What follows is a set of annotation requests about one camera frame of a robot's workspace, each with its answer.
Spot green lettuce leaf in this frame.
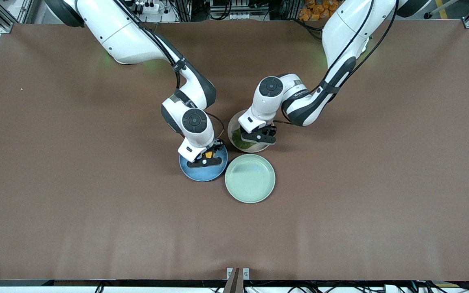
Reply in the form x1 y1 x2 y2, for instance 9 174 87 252
232 127 261 149

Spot blue round plate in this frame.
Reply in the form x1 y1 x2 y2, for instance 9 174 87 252
179 144 229 182

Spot beige round plate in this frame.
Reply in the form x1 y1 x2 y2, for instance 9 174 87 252
228 109 276 153

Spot mint green round plate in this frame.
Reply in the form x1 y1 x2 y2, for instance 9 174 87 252
225 154 276 203

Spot orange packaged items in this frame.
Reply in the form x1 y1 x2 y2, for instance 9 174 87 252
298 0 343 22

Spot white power strip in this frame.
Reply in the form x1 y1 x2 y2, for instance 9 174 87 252
130 0 179 23

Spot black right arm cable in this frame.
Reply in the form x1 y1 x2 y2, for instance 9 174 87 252
114 0 187 91

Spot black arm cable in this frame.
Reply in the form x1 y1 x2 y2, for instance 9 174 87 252
114 0 187 91
310 0 400 95

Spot metal table edge bracket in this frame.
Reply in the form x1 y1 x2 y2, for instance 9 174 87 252
223 267 250 293

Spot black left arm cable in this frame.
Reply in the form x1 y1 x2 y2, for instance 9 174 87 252
310 0 400 95

